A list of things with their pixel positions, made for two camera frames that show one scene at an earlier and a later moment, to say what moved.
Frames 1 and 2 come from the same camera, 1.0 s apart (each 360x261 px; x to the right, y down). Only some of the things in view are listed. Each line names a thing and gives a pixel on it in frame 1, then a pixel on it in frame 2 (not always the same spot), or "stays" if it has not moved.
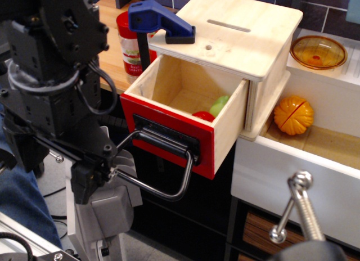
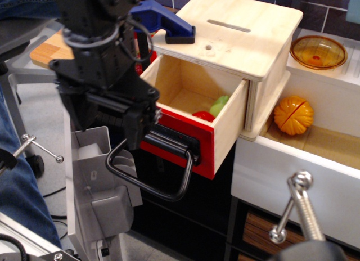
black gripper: [77, 140] -> [101, 75]
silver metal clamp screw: [299, 182] stays
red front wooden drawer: [184, 112] stays
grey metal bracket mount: [95, 229] stays
